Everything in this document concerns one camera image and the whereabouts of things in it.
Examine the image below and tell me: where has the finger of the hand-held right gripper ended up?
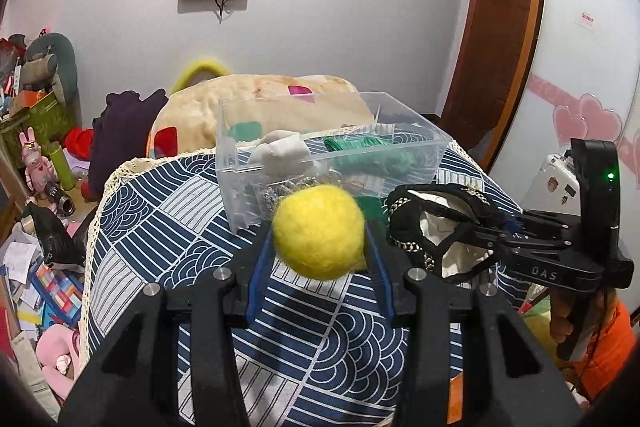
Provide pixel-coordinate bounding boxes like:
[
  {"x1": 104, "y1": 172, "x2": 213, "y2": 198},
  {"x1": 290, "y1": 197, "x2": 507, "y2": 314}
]
[
  {"x1": 429, "y1": 227, "x2": 507, "y2": 279},
  {"x1": 462, "y1": 209, "x2": 523, "y2": 238}
]

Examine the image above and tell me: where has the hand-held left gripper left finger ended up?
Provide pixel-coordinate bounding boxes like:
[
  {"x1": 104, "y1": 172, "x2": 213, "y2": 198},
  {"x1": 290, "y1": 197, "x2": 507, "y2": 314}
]
[{"x1": 59, "y1": 223, "x2": 276, "y2": 427}]

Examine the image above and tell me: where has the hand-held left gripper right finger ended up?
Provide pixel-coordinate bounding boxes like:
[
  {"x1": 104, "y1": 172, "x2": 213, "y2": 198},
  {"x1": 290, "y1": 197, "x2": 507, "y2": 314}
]
[{"x1": 366, "y1": 221, "x2": 587, "y2": 427}]

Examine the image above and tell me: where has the black and white purse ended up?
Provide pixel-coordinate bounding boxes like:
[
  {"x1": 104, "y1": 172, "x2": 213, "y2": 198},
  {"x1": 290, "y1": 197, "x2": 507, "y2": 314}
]
[{"x1": 387, "y1": 183, "x2": 507, "y2": 281}]

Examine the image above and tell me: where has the yellow felt ball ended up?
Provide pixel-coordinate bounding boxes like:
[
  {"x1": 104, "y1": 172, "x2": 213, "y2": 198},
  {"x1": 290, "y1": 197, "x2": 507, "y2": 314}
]
[{"x1": 271, "y1": 185, "x2": 367, "y2": 282}]

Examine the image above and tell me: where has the clear plastic storage box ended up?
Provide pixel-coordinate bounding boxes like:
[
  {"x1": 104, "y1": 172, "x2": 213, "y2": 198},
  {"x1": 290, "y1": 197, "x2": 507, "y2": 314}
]
[{"x1": 216, "y1": 91, "x2": 453, "y2": 236}]

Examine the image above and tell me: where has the person's right forearm orange sleeve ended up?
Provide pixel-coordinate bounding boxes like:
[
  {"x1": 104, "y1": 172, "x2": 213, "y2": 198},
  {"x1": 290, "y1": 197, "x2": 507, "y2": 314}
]
[{"x1": 572, "y1": 294, "x2": 640, "y2": 404}]

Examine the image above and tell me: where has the white soft toy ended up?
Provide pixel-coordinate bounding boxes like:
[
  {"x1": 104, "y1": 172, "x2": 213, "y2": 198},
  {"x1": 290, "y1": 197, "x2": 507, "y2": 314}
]
[{"x1": 247, "y1": 131, "x2": 315, "y2": 178}]

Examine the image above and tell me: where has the person's right hand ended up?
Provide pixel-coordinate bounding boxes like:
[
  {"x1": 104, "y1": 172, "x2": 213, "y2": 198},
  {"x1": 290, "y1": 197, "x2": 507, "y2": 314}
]
[{"x1": 549, "y1": 301, "x2": 576, "y2": 344}]

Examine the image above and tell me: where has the green felt piece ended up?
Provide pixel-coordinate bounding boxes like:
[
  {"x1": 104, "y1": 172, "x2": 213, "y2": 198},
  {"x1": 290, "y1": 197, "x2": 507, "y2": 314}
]
[{"x1": 356, "y1": 196, "x2": 387, "y2": 224}]

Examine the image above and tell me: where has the white plastic case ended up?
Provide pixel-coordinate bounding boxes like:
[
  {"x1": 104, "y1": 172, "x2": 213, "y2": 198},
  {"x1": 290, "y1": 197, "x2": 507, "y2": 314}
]
[{"x1": 523, "y1": 151, "x2": 583, "y2": 214}]

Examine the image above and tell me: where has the silver tinsel bundle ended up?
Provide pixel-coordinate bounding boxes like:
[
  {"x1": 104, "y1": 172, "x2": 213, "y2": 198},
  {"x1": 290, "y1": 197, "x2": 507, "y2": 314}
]
[{"x1": 254, "y1": 176, "x2": 332, "y2": 214}]

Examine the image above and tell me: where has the blue white patterned tablecloth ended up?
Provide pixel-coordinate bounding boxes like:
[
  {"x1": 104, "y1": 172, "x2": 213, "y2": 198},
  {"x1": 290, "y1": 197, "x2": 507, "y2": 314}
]
[{"x1": 82, "y1": 138, "x2": 532, "y2": 427}]

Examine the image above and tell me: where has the green knitted cloth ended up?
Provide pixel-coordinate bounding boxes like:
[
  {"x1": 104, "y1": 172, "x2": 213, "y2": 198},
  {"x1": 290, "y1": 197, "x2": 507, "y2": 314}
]
[{"x1": 323, "y1": 134, "x2": 417, "y2": 182}]

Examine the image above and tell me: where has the large beige plush pillow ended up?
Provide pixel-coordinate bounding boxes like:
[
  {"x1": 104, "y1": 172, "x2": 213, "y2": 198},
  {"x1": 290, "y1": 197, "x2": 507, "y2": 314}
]
[{"x1": 149, "y1": 74, "x2": 377, "y2": 158}]

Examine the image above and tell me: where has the dark purple plush toy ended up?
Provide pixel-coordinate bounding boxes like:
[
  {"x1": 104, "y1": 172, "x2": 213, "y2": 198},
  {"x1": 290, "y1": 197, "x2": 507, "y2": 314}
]
[{"x1": 89, "y1": 89, "x2": 169, "y2": 198}]

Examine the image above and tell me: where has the brown wooden door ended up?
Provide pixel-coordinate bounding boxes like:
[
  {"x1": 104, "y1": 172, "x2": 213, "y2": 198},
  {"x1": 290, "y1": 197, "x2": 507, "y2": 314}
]
[{"x1": 422, "y1": 0, "x2": 547, "y2": 124}]

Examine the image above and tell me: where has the yellow fuzzy hoop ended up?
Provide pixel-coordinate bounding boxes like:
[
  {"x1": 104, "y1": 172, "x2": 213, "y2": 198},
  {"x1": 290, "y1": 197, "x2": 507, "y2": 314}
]
[{"x1": 172, "y1": 59, "x2": 234, "y2": 94}]

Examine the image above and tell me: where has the colourful block patterned book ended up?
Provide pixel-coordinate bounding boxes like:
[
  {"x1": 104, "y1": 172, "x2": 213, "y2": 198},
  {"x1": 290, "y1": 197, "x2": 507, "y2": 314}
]
[{"x1": 27, "y1": 261, "x2": 85, "y2": 329}]

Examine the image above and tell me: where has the black plastic bag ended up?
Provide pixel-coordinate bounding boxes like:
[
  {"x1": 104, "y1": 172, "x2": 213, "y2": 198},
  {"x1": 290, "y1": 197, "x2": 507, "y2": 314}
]
[{"x1": 24, "y1": 202, "x2": 87, "y2": 270}]

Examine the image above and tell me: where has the white wardrobe with pink hearts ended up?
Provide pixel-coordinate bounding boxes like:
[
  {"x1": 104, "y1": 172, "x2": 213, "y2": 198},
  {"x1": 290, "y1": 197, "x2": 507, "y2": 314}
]
[{"x1": 486, "y1": 0, "x2": 640, "y2": 210}]

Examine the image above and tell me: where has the red plush item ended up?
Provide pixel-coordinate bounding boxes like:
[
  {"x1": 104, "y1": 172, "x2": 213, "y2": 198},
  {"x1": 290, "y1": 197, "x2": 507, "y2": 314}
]
[{"x1": 64, "y1": 127, "x2": 97, "y2": 164}]

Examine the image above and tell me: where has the pink plush toy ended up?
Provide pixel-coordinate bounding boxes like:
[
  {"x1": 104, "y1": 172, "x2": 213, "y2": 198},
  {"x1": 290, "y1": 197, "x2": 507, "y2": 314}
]
[{"x1": 34, "y1": 324, "x2": 84, "y2": 402}]

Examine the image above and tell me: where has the green bottle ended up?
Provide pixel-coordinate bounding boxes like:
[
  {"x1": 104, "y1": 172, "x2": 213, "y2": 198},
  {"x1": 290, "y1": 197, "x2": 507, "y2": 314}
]
[{"x1": 47, "y1": 144, "x2": 77, "y2": 190}]

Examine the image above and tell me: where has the pink rabbit figure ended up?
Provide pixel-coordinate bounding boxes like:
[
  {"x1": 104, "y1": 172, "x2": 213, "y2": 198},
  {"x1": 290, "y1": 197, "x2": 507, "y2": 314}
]
[{"x1": 19, "y1": 129, "x2": 55, "y2": 196}]

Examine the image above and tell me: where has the green cardboard box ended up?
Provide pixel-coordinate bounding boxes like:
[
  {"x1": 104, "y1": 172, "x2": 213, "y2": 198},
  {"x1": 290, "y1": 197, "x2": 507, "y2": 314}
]
[{"x1": 0, "y1": 91, "x2": 77, "y2": 154}]

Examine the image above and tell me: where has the black camera lens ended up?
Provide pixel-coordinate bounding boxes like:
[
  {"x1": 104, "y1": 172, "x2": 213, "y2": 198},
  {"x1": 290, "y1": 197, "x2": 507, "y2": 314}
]
[{"x1": 42, "y1": 181, "x2": 77, "y2": 217}]

